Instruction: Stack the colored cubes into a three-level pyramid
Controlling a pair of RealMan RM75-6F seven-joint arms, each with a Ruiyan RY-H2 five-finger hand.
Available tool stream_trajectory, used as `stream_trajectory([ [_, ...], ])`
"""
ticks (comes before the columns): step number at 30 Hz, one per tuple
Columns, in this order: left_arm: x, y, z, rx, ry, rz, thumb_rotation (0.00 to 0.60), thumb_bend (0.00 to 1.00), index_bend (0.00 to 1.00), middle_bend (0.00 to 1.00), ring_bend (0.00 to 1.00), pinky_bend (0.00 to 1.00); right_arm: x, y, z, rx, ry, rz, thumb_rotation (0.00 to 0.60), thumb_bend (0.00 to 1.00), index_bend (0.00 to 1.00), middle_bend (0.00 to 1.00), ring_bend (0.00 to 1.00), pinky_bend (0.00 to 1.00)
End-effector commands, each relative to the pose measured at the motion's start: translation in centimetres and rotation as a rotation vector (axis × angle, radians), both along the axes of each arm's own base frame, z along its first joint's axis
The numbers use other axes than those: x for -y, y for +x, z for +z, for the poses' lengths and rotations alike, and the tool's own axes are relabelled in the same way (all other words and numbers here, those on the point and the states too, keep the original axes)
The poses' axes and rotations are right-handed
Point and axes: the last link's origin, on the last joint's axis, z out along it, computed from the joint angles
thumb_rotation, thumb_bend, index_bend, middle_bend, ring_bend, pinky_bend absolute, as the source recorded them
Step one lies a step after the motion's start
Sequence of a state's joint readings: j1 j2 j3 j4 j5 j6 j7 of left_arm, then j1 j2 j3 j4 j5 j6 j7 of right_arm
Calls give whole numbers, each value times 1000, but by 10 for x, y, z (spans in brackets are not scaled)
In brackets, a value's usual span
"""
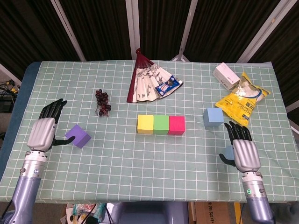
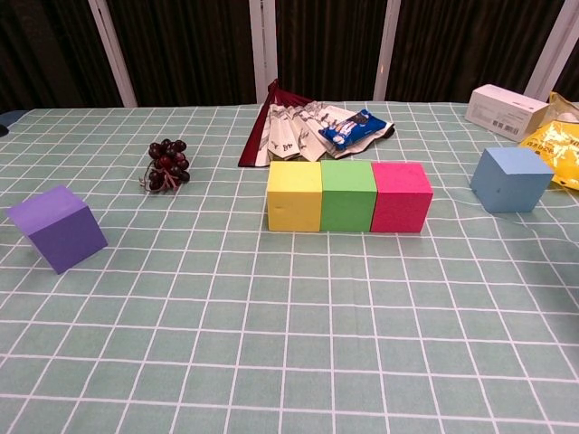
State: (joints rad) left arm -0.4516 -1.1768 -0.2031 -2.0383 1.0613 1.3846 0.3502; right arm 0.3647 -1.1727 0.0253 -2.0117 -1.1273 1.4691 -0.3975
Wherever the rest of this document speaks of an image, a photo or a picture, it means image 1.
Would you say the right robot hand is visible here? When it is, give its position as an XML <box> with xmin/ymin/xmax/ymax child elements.
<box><xmin>219</xmin><ymin>121</ymin><xmax>262</xmax><ymax>173</ymax></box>

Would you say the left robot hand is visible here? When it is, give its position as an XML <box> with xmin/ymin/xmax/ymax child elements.
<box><xmin>27</xmin><ymin>98</ymin><xmax>76</xmax><ymax>152</ymax></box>

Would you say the pink foam cube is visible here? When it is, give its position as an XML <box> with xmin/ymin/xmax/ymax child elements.
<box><xmin>168</xmin><ymin>115</ymin><xmax>186</xmax><ymax>136</ymax></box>

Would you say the green foam cube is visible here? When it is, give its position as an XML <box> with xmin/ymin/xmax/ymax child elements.
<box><xmin>153</xmin><ymin>115</ymin><xmax>170</xmax><ymax>135</ymax></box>

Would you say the yellow foam cube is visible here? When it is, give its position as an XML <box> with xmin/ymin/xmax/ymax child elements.
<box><xmin>137</xmin><ymin>114</ymin><xmax>154</xmax><ymax>135</ymax></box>

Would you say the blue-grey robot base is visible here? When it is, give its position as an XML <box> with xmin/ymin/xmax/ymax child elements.
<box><xmin>109</xmin><ymin>201</ymin><xmax>189</xmax><ymax>224</ymax></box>

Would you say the light blue foam cube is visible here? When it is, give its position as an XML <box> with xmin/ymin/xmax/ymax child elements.
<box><xmin>202</xmin><ymin>107</ymin><xmax>225</xmax><ymax>128</ymax></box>
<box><xmin>223</xmin><ymin>145</ymin><xmax>235</xmax><ymax>161</ymax></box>

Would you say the purple foam cube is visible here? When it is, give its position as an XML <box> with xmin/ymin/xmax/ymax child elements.
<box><xmin>64</xmin><ymin>124</ymin><xmax>92</xmax><ymax>149</ymax></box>

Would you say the black electronic device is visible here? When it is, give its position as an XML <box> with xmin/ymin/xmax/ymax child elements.
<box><xmin>0</xmin><ymin>98</ymin><xmax>15</xmax><ymax>114</ymax></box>

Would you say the yellow snack bag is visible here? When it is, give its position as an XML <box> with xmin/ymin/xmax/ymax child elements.
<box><xmin>214</xmin><ymin>71</ymin><xmax>272</xmax><ymax>128</ymax></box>

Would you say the brown cardboard box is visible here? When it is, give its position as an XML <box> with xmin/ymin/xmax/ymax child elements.
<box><xmin>190</xmin><ymin>201</ymin><xmax>236</xmax><ymax>224</ymax></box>

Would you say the dark red grape bunch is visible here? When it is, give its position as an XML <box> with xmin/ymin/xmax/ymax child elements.
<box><xmin>94</xmin><ymin>89</ymin><xmax>112</xmax><ymax>117</ymax></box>

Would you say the green checked tablecloth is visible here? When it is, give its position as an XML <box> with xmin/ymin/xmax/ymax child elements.
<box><xmin>0</xmin><ymin>60</ymin><xmax>299</xmax><ymax>203</ymax></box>

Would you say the white cardboard box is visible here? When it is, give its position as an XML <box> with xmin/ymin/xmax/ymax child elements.
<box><xmin>212</xmin><ymin>62</ymin><xmax>241</xmax><ymax>91</ymax></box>

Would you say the colourful printed bag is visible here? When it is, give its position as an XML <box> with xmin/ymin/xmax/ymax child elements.
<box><xmin>65</xmin><ymin>203</ymin><xmax>107</xmax><ymax>224</ymax></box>

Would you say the blue cookie snack packet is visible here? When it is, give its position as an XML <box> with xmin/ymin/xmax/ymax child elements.
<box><xmin>155</xmin><ymin>75</ymin><xmax>180</xmax><ymax>97</ymax></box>

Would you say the painted paper folding fan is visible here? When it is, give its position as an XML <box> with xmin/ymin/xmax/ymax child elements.
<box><xmin>126</xmin><ymin>48</ymin><xmax>185</xmax><ymax>104</ymax></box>

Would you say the yellow and black cable bundle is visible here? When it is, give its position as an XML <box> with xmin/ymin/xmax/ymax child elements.
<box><xmin>0</xmin><ymin>80</ymin><xmax>21</xmax><ymax>94</ymax></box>

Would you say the white metal frame post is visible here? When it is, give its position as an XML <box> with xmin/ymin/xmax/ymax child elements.
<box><xmin>236</xmin><ymin>0</ymin><xmax>292</xmax><ymax>63</ymax></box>
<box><xmin>171</xmin><ymin>0</ymin><xmax>199</xmax><ymax>62</ymax></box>
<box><xmin>125</xmin><ymin>0</ymin><xmax>141</xmax><ymax>60</ymax></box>
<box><xmin>0</xmin><ymin>63</ymin><xmax>23</xmax><ymax>86</ymax></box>
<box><xmin>286</xmin><ymin>100</ymin><xmax>299</xmax><ymax>113</ymax></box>
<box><xmin>50</xmin><ymin>0</ymin><xmax>86</xmax><ymax>62</ymax></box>

